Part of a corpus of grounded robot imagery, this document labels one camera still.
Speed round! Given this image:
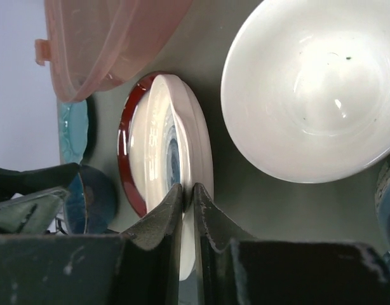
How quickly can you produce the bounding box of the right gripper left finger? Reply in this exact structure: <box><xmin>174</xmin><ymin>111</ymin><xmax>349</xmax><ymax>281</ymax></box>
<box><xmin>0</xmin><ymin>184</ymin><xmax>183</xmax><ymax>304</ymax></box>

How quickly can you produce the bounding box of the teal scalloped ceramic plate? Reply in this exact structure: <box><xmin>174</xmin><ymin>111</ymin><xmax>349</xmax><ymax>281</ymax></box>
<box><xmin>57</xmin><ymin>100</ymin><xmax>89</xmax><ymax>163</ymax></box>

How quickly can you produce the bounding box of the pink translucent plastic bin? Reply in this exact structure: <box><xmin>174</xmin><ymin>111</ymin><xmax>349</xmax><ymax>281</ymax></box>
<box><xmin>35</xmin><ymin>0</ymin><xmax>192</xmax><ymax>102</ymax></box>

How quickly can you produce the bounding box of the dark blue ceramic bowl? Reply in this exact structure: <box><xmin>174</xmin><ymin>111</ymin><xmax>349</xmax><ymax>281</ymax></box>
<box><xmin>63</xmin><ymin>165</ymin><xmax>117</xmax><ymax>234</ymax></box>

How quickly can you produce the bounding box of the blue speckled ceramic cup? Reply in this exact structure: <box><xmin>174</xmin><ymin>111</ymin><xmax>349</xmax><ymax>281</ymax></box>
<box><xmin>375</xmin><ymin>157</ymin><xmax>390</xmax><ymax>252</ymax></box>

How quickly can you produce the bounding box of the cream white ceramic plate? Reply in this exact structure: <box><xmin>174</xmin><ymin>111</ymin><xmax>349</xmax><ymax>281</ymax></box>
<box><xmin>130</xmin><ymin>73</ymin><xmax>214</xmax><ymax>282</ymax></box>

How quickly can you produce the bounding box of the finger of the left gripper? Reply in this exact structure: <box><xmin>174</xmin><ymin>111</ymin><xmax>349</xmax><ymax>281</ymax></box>
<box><xmin>0</xmin><ymin>163</ymin><xmax>80</xmax><ymax>234</ymax></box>

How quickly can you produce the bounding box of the white ceramic bowl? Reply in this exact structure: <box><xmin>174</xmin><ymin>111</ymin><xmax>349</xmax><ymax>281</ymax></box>
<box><xmin>220</xmin><ymin>1</ymin><xmax>390</xmax><ymax>183</ymax></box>

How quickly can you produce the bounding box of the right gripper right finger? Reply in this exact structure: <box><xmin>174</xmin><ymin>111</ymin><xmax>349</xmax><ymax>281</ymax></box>
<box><xmin>193</xmin><ymin>183</ymin><xmax>390</xmax><ymax>304</ymax></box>

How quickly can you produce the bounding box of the red rimmed white plate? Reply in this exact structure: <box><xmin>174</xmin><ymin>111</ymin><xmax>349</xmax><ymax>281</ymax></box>
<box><xmin>117</xmin><ymin>71</ymin><xmax>161</xmax><ymax>219</ymax></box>

